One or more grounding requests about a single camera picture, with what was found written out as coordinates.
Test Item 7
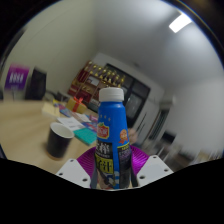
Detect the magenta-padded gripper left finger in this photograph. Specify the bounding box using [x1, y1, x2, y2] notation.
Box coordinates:
[55, 146, 99, 189]

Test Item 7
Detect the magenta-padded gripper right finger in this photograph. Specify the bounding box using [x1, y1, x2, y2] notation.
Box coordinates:
[128, 144, 174, 188]

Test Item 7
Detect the blue drink bottle white cap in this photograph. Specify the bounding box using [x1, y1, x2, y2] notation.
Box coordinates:
[89, 87, 134, 191]

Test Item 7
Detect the black mug white inside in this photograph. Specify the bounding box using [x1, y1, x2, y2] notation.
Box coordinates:
[45, 121, 75, 160]

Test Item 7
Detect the teal book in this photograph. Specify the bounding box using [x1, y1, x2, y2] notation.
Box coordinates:
[73, 127, 98, 146]

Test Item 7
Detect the white printed booklet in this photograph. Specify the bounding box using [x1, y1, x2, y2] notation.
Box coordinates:
[56, 116, 86, 132]

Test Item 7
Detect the yellow gift box red ribbon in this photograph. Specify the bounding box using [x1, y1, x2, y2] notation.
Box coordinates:
[65, 96, 88, 114]

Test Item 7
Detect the black-framed glass door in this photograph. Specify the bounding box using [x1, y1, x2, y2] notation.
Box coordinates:
[99, 63, 151, 129]

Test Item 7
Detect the wooden shelf unit with trophies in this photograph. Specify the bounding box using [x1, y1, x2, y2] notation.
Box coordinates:
[68, 60, 126, 108]

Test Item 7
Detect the black office chair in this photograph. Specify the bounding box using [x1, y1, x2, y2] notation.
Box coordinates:
[25, 67, 48, 101]

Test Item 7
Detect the ceiling tube light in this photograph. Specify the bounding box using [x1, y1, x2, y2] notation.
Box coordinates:
[168, 13, 193, 34]

